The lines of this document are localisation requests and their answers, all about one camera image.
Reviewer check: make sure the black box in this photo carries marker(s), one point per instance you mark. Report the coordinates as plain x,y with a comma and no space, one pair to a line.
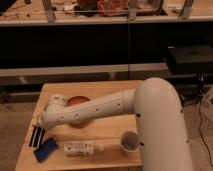
190,60

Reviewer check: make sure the white paper cup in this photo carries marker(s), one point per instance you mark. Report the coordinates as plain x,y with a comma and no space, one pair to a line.
129,142

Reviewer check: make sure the blue eraser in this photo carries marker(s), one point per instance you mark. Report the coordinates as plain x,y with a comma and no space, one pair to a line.
45,150

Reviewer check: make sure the long wooden shelf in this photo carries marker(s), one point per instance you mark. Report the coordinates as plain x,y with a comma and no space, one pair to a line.
102,12

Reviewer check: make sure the orange bowl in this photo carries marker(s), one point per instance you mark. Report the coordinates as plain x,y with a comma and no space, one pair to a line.
74,101

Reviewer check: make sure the black striped gripper finger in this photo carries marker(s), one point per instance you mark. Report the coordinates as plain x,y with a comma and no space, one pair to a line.
40,138
34,133

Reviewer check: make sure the white plastic bottle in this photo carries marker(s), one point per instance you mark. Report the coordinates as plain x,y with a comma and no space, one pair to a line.
76,148

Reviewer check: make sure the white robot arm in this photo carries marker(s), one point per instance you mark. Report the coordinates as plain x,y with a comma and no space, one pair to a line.
156,105

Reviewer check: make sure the wooden table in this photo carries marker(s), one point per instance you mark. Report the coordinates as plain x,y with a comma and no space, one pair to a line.
104,132

